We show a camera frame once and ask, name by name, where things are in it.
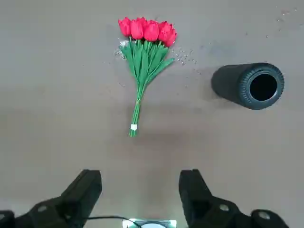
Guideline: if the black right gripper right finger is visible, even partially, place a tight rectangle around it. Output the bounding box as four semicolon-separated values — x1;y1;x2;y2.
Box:
178;169;290;228

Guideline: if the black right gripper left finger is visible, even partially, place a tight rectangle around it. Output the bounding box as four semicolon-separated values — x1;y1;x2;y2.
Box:
0;169;103;228

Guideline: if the black ribbed cylinder vase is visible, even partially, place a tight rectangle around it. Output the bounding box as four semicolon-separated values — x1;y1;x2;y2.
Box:
211;62;285;111

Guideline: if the black cable across table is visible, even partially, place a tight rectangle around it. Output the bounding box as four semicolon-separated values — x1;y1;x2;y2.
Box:
83;215;141;228

